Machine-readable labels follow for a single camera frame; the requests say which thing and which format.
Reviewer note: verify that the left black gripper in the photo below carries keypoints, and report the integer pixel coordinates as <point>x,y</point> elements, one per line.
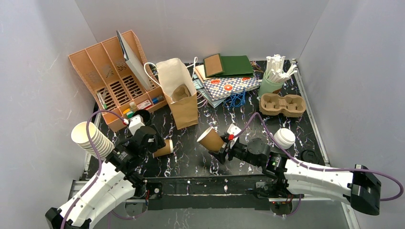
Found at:
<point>156,142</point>

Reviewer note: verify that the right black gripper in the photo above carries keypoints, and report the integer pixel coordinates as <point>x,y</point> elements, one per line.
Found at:
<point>224,150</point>

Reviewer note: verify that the brown paper coffee cup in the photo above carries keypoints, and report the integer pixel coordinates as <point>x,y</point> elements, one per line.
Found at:
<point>166,150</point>

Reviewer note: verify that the single pulp cup carrier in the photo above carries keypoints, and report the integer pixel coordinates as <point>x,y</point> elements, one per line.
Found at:
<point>180,93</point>

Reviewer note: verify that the kraft paper takeout bag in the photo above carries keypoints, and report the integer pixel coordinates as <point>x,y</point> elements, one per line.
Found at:
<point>171,74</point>

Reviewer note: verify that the stack of pulp cup carriers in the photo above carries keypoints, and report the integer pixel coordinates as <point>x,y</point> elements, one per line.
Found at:
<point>289,105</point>

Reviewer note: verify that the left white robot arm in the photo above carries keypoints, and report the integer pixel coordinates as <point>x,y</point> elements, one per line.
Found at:
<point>116,181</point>

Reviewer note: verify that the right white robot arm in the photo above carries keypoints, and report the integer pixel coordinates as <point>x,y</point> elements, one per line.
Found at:
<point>288,178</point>

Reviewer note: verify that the black cup lid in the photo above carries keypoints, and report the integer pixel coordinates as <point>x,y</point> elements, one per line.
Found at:
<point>309,156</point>
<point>145,115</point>

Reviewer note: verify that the red white card box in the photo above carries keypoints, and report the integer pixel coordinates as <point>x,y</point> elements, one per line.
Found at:
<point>144,105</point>

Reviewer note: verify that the stack of white paper cups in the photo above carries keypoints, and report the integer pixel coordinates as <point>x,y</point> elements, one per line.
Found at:
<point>86,135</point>

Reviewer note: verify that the green pen in organizer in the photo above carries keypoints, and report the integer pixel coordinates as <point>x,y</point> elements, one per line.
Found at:
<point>102,101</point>

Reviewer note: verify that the blue checkered paper bag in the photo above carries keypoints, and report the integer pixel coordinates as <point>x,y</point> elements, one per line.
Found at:
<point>220,88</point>

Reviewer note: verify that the stack of white cup lids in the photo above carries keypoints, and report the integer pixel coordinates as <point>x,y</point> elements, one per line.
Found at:
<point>284,138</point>

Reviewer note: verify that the orange plastic desk organizer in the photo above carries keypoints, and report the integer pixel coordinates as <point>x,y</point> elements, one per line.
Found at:
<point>103,70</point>

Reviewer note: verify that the cream and blue bags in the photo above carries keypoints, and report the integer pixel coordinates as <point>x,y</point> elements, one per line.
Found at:
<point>198,79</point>

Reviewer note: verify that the green cup with straws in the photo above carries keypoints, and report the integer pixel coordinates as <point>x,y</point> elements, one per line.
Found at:
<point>274,77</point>

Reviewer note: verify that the green paper bag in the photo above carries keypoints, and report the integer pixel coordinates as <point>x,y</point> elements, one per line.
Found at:
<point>227,66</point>

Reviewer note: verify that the white board in organizer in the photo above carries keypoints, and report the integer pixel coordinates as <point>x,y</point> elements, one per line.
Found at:
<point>134,63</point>

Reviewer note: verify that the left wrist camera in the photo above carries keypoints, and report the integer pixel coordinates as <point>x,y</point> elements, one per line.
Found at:
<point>135,124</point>

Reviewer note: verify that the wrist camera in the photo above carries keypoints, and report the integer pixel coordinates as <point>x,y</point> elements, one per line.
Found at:
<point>232,132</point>
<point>135,124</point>

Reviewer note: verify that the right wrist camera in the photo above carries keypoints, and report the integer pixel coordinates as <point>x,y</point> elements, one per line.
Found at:
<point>232,132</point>

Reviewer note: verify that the blue cord bag handle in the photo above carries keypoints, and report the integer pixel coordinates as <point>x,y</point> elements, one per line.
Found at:
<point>235,100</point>

